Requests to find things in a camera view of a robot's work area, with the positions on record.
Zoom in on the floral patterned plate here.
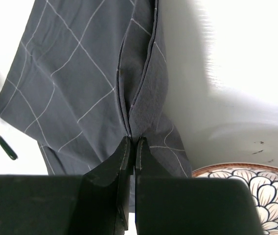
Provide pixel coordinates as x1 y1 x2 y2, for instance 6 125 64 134
192 163 278 235

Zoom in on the dark grey checked cloth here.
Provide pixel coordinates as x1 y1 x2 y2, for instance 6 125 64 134
0 0 193 177

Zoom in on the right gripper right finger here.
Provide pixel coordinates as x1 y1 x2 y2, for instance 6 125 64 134
135 138 263 235

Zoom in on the gold fork green handle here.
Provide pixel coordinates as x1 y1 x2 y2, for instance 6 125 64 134
0 135 18 161

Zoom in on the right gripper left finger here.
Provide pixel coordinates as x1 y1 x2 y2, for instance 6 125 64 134
74 137 131 235

